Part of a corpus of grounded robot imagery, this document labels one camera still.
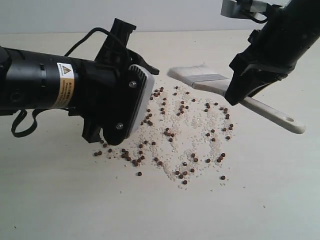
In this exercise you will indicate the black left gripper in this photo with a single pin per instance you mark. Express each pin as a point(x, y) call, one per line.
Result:
point(98, 78)

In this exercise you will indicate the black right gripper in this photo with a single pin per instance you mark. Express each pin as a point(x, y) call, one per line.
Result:
point(273, 52)

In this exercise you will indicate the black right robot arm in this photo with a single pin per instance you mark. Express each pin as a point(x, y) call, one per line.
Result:
point(273, 51)

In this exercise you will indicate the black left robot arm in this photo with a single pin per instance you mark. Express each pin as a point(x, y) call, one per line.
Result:
point(38, 82)

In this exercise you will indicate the scattered rice grain pile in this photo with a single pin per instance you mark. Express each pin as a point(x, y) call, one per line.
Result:
point(114, 173)

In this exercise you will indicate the scattered brown pellets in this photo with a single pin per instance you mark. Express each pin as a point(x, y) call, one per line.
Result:
point(181, 133)

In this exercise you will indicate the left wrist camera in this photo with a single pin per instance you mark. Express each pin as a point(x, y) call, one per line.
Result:
point(127, 104)

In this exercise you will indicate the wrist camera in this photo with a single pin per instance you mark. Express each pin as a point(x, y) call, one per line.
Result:
point(127, 104)
point(239, 9)

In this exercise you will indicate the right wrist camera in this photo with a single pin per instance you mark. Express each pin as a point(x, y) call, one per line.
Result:
point(239, 9)

